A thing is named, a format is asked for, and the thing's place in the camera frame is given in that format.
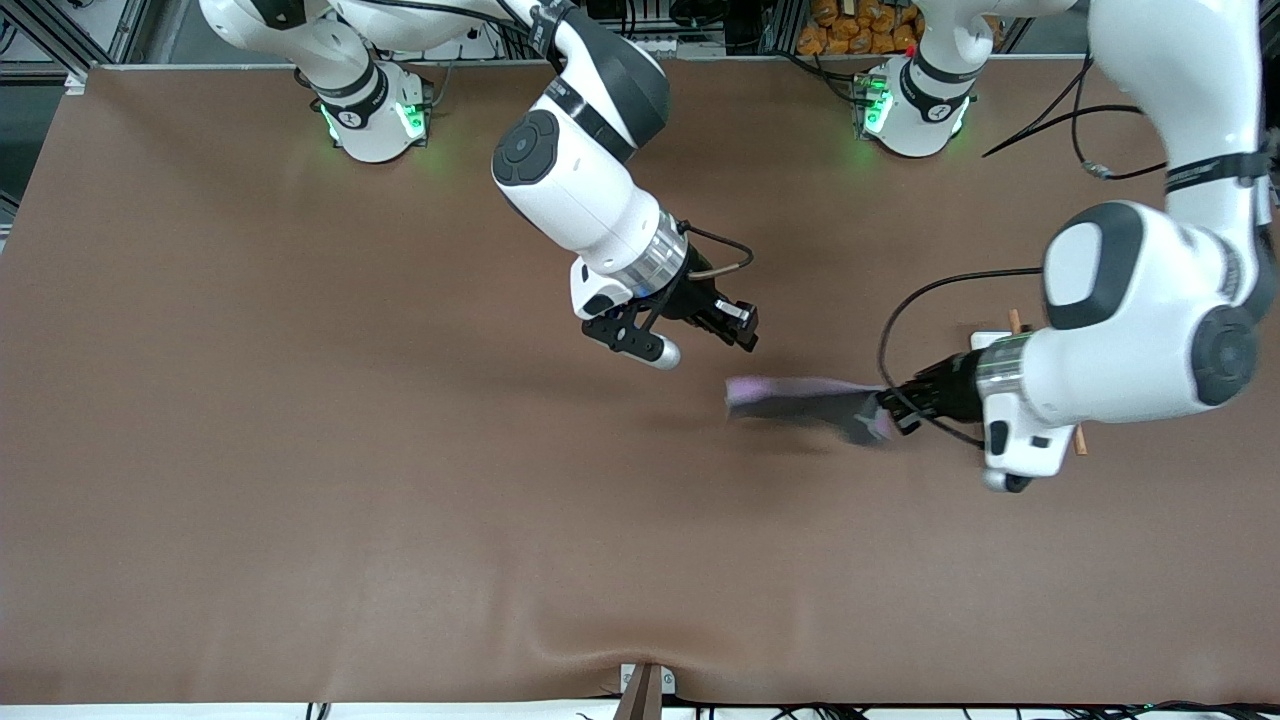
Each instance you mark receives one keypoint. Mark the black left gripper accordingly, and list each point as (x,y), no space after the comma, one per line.
(945,390)

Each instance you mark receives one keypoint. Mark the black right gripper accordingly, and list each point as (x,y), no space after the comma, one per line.
(696,297)

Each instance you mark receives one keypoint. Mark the purple towel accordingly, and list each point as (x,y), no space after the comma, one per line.
(800,400)

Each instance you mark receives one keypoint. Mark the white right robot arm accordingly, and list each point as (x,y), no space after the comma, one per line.
(580,190)

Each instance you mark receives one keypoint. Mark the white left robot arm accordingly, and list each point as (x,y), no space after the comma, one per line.
(1120,340)

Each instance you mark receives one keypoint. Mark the white rack with wooden bars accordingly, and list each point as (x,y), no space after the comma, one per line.
(990,338)

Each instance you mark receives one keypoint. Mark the white multi-port device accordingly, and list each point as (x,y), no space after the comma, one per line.
(675,46)

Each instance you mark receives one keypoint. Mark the orange snack bags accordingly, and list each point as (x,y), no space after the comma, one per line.
(850,30)

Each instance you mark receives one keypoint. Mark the black electronics unit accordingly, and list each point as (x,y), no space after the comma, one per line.
(690,12)

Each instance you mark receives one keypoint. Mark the metal bracket with brown post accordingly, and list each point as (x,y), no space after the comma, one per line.
(640,695)

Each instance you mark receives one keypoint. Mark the aluminium frame profile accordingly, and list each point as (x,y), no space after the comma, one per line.
(132,30)

